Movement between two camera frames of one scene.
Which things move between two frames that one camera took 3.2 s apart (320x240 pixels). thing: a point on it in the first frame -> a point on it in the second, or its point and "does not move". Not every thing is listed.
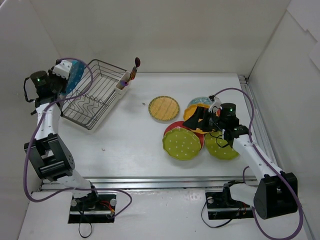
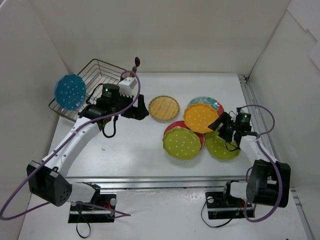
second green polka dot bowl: (217, 145) does not move
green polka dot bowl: (181, 143) does not move
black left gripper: (60, 83) -> (133, 109)
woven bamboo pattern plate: (163, 108) does not move
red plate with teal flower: (180, 124) does not move
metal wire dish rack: (87, 104) does not move
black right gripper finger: (192, 122) -> (222, 118)
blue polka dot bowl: (76, 71) -> (70, 91)
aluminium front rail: (156, 184) does not move
